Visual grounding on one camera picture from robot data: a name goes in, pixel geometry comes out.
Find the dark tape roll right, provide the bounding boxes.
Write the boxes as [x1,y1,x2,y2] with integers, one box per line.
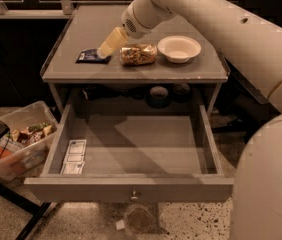
[172,83,191,103]

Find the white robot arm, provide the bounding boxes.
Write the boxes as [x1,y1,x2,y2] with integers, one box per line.
[98,0,282,240]

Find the dark tape roll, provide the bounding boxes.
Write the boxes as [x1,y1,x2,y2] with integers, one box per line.
[146,86,170,109]
[172,83,191,103]

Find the blue snack bag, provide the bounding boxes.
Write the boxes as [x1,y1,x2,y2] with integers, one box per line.
[76,49,111,64]

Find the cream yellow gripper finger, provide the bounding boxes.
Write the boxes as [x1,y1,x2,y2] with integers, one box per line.
[97,27,128,59]

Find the clear plastic bin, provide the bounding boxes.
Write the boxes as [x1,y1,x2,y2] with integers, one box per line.
[0,101,58,181]

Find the snack items in bin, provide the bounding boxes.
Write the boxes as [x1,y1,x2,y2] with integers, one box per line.
[7,122,54,147]

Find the round metal drawer knob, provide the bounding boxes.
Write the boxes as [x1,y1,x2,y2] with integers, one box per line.
[129,190,139,202]

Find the clear round lid on floor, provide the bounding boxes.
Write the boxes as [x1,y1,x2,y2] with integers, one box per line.
[115,205,154,234]

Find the open grey top drawer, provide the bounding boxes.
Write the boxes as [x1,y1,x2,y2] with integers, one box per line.
[25,104,233,203]

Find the grey cabinet with glass top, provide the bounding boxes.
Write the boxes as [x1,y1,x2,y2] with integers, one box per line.
[42,5,228,112]

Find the dark tape roll left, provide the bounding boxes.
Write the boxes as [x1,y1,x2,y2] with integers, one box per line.
[146,86,170,109]

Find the black office chair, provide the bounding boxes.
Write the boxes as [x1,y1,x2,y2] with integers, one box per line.
[213,61,280,143]

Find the white bowl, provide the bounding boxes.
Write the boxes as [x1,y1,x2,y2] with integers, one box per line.
[157,36,201,64]

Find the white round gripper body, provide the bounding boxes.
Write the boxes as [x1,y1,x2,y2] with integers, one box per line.
[121,9,151,39]

